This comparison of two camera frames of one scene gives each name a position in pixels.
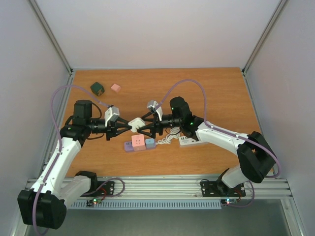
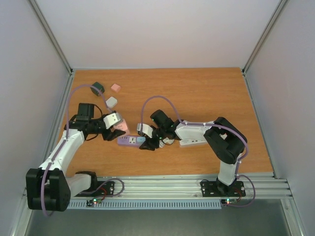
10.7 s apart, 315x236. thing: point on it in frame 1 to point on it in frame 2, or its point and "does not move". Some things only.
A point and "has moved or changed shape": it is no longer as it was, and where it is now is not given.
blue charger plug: [149, 142] has moved or changed shape
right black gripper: [157, 126] to [151, 144]
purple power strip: [129, 147] to [127, 140]
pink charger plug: [116, 88] does not move
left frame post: [49, 35] does not move
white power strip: [184, 141] does not move
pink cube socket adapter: [138, 142] has moved or changed shape
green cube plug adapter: [97, 88] does not move
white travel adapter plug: [136, 123] to [111, 102]
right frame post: [262, 39] does not move
